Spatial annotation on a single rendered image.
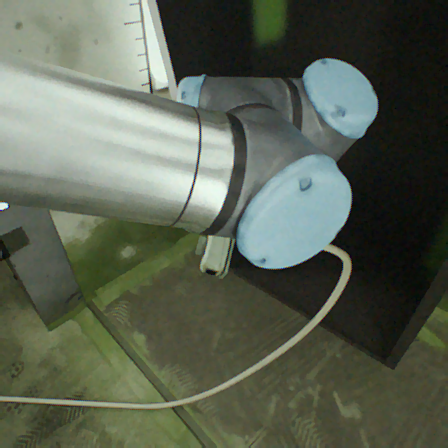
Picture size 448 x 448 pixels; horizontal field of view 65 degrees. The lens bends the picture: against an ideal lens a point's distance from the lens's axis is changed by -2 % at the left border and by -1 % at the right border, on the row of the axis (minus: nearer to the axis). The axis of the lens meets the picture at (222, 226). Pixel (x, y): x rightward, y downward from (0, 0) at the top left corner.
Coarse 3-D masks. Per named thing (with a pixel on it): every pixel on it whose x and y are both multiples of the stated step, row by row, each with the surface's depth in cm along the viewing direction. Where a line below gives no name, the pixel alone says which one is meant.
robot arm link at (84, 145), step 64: (0, 64) 17; (0, 128) 17; (64, 128) 18; (128, 128) 19; (192, 128) 21; (256, 128) 24; (0, 192) 18; (64, 192) 19; (128, 192) 20; (192, 192) 21; (256, 192) 23; (320, 192) 23; (256, 256) 25
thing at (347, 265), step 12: (336, 252) 71; (348, 264) 73; (348, 276) 75; (336, 288) 78; (324, 312) 83; (312, 324) 87; (300, 336) 90; (288, 348) 94; (264, 360) 100; (252, 372) 103; (228, 384) 110; (0, 396) 128; (204, 396) 116; (132, 408) 125; (144, 408) 124; (156, 408) 124
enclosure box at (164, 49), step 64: (192, 0) 67; (256, 0) 81; (320, 0) 76; (384, 0) 68; (192, 64) 74; (256, 64) 91; (384, 64) 76; (384, 128) 86; (384, 192) 98; (320, 256) 115; (384, 256) 111; (320, 320) 100; (384, 320) 98
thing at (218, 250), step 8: (200, 240) 64; (208, 240) 64; (216, 240) 63; (224, 240) 63; (232, 240) 64; (200, 248) 64; (208, 248) 62; (216, 248) 62; (224, 248) 63; (232, 248) 64; (208, 256) 62; (216, 256) 62; (224, 256) 62; (208, 264) 61; (216, 264) 61; (224, 264) 62; (216, 272) 62; (224, 272) 62
